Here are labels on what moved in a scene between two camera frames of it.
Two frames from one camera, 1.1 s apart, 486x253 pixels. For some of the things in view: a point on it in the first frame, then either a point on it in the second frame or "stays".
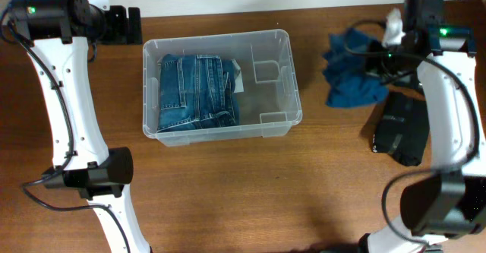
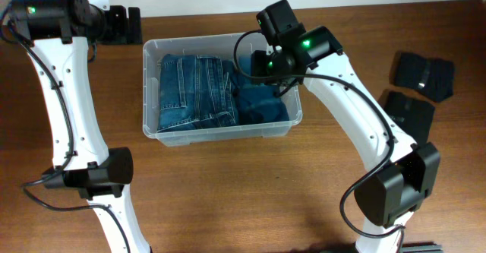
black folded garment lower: (402, 128) stays
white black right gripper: (380, 69) to (261, 60)
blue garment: (350, 82) to (257, 102)
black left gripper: (118, 25) stays
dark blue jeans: (197, 92) stays
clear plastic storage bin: (227, 86) stays
